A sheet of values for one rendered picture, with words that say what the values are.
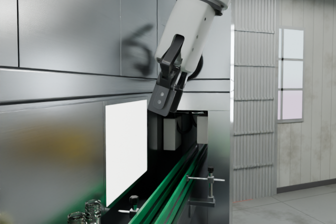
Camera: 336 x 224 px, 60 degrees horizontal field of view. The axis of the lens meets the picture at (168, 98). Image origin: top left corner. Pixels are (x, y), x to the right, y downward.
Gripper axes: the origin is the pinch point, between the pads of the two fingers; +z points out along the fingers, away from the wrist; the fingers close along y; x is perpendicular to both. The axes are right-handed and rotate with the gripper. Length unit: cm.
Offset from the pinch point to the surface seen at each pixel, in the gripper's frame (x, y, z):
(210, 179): 12, -81, 37
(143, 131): -21, -72, 26
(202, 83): -8, -102, 0
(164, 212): 2, -44, 40
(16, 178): -21.2, 0.4, 23.0
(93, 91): -27.3, -29.8, 9.1
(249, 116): 34, -357, 29
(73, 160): -20.8, -18.0, 24.4
